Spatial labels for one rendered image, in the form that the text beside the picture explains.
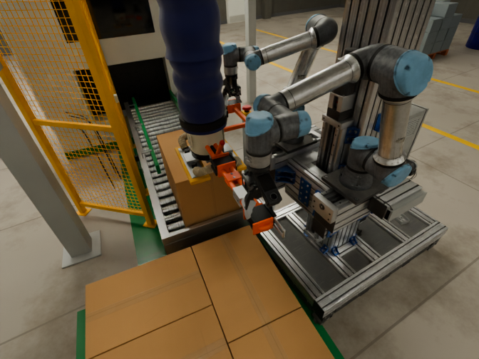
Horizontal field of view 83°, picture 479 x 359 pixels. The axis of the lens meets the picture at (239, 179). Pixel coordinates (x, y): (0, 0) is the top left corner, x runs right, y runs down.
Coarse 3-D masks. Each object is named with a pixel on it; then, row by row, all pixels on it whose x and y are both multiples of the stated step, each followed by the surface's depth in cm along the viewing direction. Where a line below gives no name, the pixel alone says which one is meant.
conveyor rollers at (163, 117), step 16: (144, 112) 320; (160, 112) 318; (176, 112) 316; (160, 128) 289; (176, 128) 287; (144, 144) 264; (160, 160) 240; (160, 176) 227; (160, 192) 206; (176, 208) 194; (176, 224) 180
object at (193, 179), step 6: (180, 150) 149; (186, 150) 144; (180, 156) 145; (192, 162) 135; (198, 162) 139; (186, 168) 137; (192, 168) 135; (186, 174) 134; (192, 174) 132; (192, 180) 129; (198, 180) 129; (204, 180) 130
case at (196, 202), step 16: (160, 144) 183; (176, 144) 183; (176, 160) 167; (176, 176) 155; (176, 192) 163; (192, 192) 159; (208, 192) 164; (224, 192) 169; (192, 208) 166; (208, 208) 171; (224, 208) 177; (240, 208) 183; (192, 224) 174
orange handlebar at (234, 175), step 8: (240, 112) 157; (224, 128) 142; (232, 128) 144; (216, 144) 130; (208, 152) 127; (232, 168) 115; (224, 176) 112; (232, 176) 110; (240, 176) 110; (232, 184) 106; (240, 184) 107; (240, 200) 100; (256, 200) 99; (264, 224) 90
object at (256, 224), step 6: (258, 204) 95; (252, 210) 93; (258, 210) 93; (264, 210) 93; (252, 216) 91; (258, 216) 91; (264, 216) 91; (270, 216) 91; (252, 222) 92; (258, 222) 89; (264, 222) 89; (252, 228) 89
